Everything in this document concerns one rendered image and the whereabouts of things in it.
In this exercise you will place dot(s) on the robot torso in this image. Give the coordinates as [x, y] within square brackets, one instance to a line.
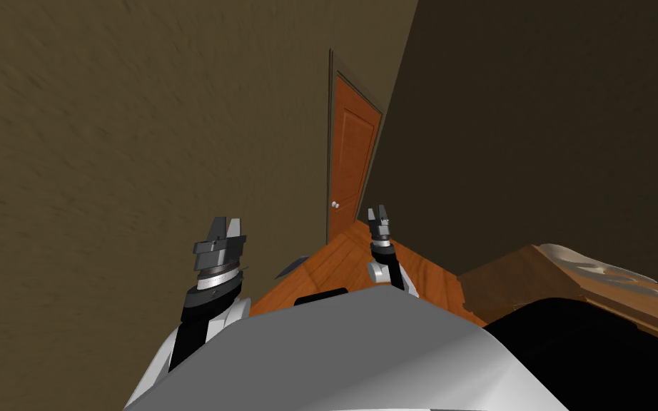
[357, 354]

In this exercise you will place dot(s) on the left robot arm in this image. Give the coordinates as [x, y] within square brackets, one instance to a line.
[209, 302]

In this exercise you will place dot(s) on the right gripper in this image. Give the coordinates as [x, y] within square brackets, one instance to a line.
[381, 230]

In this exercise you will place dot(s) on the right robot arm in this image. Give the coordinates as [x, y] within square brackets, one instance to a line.
[580, 359]

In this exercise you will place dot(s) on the orange wooden door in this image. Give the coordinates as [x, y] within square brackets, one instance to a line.
[350, 160]

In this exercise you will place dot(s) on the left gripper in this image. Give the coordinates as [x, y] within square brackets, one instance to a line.
[217, 254]

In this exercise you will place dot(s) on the brown wooden furniture piece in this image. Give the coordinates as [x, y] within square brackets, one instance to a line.
[534, 279]

